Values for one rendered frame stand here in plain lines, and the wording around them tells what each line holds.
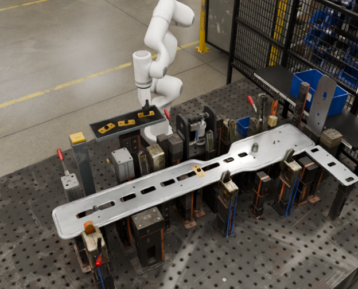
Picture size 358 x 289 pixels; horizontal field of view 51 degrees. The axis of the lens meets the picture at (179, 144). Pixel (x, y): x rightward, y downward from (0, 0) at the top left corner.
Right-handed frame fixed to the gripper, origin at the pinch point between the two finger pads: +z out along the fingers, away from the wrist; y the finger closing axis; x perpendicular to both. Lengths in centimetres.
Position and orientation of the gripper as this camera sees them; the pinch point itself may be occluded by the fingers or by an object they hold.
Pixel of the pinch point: (146, 109)
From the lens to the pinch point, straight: 194.5
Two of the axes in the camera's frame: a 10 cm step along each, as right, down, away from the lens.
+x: 9.6, -1.8, 2.1
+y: 2.8, 6.2, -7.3
